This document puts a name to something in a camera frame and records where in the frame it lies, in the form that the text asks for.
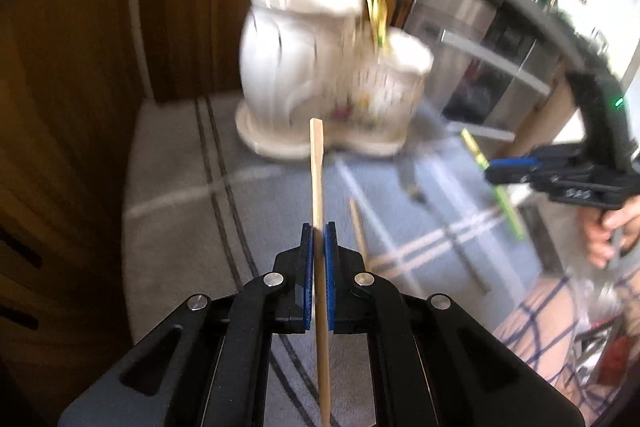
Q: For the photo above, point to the grey kitchen countertop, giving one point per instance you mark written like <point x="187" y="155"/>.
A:
<point x="552" y="24"/>

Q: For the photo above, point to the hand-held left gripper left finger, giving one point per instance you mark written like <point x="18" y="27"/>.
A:
<point x="307" y="277"/>

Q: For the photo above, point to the white floral ceramic utensil holder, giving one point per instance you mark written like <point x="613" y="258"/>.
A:
<point x="300" y="72"/>

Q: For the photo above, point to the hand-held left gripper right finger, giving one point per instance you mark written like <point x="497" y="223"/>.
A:
<point x="330" y="277"/>

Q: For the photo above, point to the person's right hand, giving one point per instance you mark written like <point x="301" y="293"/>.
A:
<point x="607" y="237"/>

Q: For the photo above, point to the stainless steel oven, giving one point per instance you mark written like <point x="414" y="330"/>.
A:
<point x="480" y="72"/>

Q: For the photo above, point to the person's plaid-clothed leg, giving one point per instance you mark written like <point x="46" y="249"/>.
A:
<point x="540" y="342"/>

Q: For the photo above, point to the white ceramic holder saucer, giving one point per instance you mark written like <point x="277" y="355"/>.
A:
<point x="265" y="142"/>

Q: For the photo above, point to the wooden base cabinet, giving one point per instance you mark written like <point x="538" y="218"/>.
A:
<point x="200" y="7"/>
<point x="60" y="107"/>

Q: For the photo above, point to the gold fork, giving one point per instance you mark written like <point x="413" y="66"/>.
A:
<point x="372" y="7"/>

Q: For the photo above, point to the silver flower-shaped spoon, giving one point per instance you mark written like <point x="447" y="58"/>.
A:
<point x="412" y="182"/>

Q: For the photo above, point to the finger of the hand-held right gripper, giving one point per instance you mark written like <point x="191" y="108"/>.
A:
<point x="515" y="164"/>
<point x="520" y="177"/>

